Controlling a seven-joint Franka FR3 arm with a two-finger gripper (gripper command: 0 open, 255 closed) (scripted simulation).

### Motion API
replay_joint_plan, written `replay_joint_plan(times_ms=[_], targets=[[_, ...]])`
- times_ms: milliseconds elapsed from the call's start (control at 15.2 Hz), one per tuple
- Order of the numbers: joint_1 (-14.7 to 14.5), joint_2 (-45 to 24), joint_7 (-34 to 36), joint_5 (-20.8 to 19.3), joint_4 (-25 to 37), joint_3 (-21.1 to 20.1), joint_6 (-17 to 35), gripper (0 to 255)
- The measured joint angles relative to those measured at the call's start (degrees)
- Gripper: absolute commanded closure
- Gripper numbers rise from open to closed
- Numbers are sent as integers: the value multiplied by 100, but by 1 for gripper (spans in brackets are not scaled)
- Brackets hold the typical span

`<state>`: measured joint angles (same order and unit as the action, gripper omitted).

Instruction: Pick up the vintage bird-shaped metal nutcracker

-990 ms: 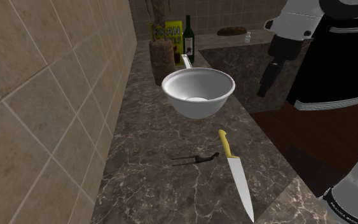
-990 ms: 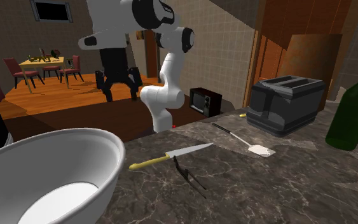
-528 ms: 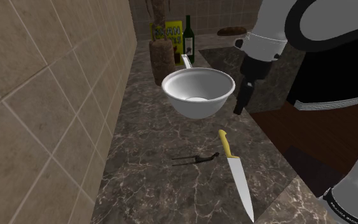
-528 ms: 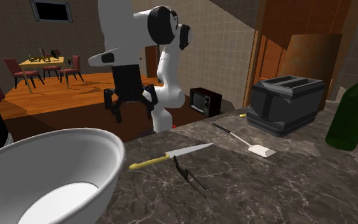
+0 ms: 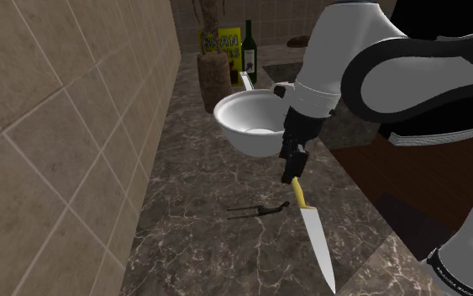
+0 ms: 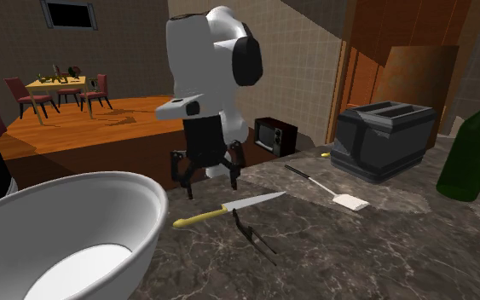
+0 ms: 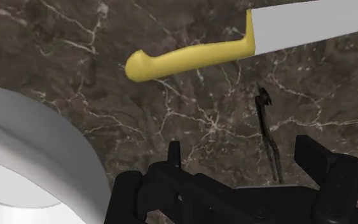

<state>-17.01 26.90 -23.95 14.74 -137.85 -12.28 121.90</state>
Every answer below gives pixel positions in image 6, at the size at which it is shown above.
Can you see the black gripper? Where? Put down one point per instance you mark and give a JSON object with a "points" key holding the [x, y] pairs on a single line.
{"points": [[204, 137]]}

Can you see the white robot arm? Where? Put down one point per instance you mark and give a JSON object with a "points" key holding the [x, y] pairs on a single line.
{"points": [[194, 58]]}

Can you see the small black television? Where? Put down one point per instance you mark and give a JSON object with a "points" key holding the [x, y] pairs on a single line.
{"points": [[275, 135]]}

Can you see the black tongs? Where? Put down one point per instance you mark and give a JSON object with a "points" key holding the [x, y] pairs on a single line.
{"points": [[248, 232]]}

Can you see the small yellow object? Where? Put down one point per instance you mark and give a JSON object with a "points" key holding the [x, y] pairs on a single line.
{"points": [[326, 154]]}

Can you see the large white bowl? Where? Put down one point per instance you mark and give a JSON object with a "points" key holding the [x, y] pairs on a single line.
{"points": [[56, 216]]}

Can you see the yellow dining table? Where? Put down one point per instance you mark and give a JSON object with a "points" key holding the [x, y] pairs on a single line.
{"points": [[56, 84]]}

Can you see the orange wooden door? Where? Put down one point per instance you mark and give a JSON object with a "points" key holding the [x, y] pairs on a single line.
{"points": [[362, 83]]}

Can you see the black toaster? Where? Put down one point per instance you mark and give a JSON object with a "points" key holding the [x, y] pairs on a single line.
{"points": [[381, 141]]}

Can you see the grey framed window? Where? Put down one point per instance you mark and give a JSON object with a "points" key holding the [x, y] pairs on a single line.
{"points": [[70, 14]]}

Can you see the brown wooden board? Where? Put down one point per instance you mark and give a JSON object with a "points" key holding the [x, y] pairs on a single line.
{"points": [[422, 79]]}

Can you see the green glass bottle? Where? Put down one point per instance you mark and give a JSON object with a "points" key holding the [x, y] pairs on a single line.
{"points": [[470, 153]]}

